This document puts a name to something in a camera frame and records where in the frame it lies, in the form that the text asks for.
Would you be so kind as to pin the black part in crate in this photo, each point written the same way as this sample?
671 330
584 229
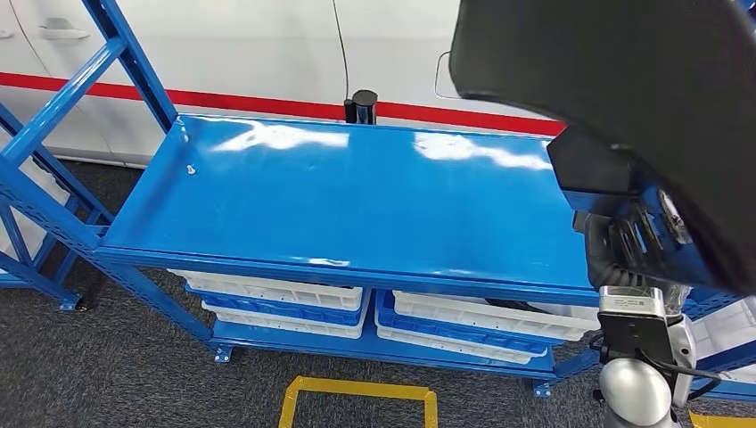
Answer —
511 305

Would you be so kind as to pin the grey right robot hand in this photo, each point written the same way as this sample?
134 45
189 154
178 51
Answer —
670 218

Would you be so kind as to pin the black cylindrical post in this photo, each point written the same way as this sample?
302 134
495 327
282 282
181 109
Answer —
361 106

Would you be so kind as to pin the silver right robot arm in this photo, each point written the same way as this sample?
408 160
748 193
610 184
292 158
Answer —
632 393

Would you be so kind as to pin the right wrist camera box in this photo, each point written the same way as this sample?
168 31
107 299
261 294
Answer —
626 304

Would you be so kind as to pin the white car with red stripe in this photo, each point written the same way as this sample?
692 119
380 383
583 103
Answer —
236 47

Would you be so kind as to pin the blue plastic crate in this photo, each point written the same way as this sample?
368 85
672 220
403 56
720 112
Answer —
460 339
266 313

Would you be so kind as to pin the white plastic crate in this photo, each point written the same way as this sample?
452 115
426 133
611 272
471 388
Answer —
449 349
248 289
460 319
277 328

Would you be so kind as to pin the black plastic plate part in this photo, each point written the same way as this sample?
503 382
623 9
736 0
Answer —
620 71

